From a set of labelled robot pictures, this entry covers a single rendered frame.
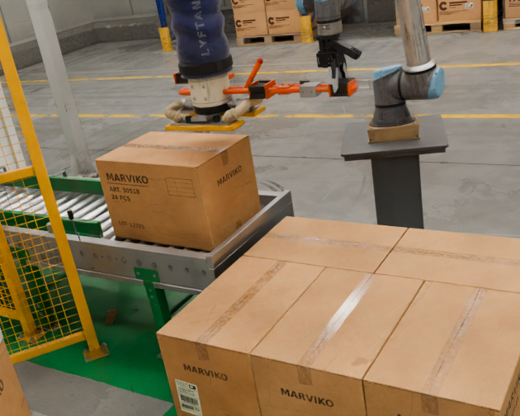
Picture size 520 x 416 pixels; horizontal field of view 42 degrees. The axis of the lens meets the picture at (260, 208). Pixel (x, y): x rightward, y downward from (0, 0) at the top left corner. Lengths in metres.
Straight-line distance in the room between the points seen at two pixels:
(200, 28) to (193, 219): 0.80
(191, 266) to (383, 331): 0.96
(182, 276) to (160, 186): 0.40
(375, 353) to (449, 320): 0.29
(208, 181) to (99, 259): 0.71
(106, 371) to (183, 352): 0.96
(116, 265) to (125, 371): 0.51
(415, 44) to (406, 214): 0.86
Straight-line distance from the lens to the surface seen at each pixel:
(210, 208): 2.89
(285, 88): 2.69
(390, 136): 3.36
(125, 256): 3.12
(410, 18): 3.19
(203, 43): 2.76
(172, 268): 2.96
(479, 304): 2.41
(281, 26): 10.86
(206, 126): 2.79
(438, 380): 2.08
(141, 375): 3.26
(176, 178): 2.90
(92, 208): 3.82
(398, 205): 3.50
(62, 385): 3.39
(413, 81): 3.28
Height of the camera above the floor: 1.84
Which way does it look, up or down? 23 degrees down
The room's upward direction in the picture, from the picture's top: 10 degrees counter-clockwise
